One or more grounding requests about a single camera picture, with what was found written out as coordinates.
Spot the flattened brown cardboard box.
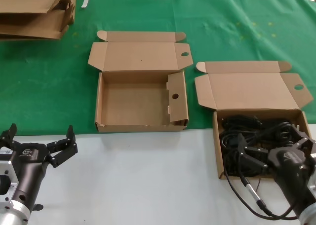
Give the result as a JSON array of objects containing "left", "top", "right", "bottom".
[
  {"left": 0, "top": 3, "right": 75, "bottom": 41},
  {"left": 0, "top": 0, "right": 78, "bottom": 15}
]

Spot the thick black power cord bundle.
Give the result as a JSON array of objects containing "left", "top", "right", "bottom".
[{"left": 224, "top": 150, "right": 269, "bottom": 177}]

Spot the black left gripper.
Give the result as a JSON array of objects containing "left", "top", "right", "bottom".
[{"left": 0, "top": 123, "right": 79, "bottom": 211}]

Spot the open cardboard box torn corner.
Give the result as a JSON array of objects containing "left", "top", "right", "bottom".
[{"left": 87, "top": 30, "right": 194, "bottom": 133}]

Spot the black robot cable with connector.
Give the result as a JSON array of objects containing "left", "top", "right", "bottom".
[{"left": 225, "top": 172, "right": 301, "bottom": 221}]

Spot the green table cloth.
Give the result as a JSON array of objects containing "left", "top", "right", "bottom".
[{"left": 0, "top": 0, "right": 316, "bottom": 137}]

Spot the cardboard box holding cords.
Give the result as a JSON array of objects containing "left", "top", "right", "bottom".
[{"left": 194, "top": 61, "right": 314, "bottom": 180}]

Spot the thin black power cord bundle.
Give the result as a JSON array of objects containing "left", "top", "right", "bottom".
[{"left": 221, "top": 115, "right": 301, "bottom": 130}]

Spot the black power cord with tie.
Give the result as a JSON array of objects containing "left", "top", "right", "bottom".
[{"left": 220, "top": 133, "right": 247, "bottom": 152}]

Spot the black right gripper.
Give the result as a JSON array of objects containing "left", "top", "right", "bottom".
[{"left": 237, "top": 125, "right": 316, "bottom": 212}]

